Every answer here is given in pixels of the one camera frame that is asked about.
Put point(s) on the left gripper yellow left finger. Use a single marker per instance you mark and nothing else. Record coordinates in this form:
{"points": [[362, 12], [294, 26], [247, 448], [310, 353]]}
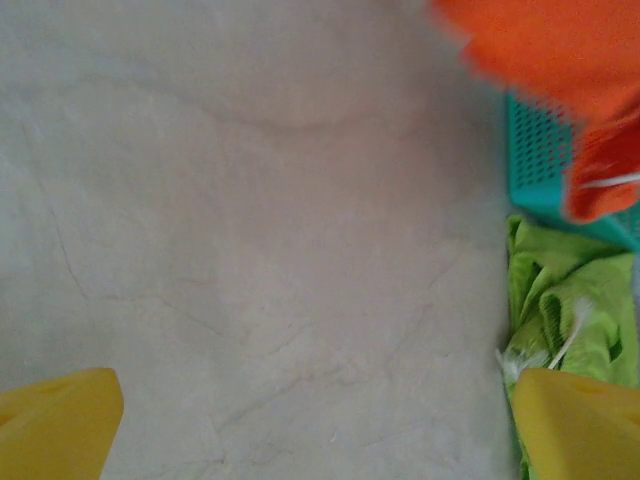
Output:
{"points": [[55, 425]]}

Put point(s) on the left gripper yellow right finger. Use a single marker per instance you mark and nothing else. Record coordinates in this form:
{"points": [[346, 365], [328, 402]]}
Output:
{"points": [[580, 430]]}

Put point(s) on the orange shorts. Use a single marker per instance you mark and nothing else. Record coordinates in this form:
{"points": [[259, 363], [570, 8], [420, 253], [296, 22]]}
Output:
{"points": [[550, 45]]}

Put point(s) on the lime green shorts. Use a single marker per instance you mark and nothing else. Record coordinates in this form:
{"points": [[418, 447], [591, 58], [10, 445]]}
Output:
{"points": [[590, 290]]}

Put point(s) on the teal plastic basket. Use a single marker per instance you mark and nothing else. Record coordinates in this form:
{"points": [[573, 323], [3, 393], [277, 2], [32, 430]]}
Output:
{"points": [[537, 150]]}

